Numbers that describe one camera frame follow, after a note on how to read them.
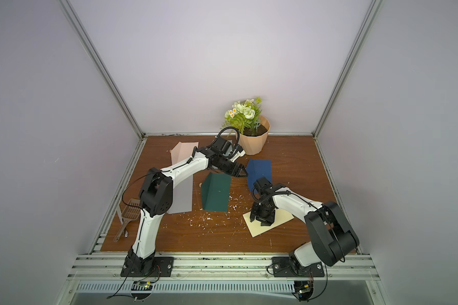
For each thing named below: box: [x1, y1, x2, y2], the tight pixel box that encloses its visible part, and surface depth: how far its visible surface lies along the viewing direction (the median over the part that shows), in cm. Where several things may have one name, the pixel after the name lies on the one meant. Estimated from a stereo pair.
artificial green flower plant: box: [220, 96, 263, 137], surface depth 89 cm
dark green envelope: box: [201, 172, 232, 213], surface depth 96 cm
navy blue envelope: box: [246, 158, 273, 193], surface depth 106 cm
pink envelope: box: [169, 141, 200, 166], surface depth 116 cm
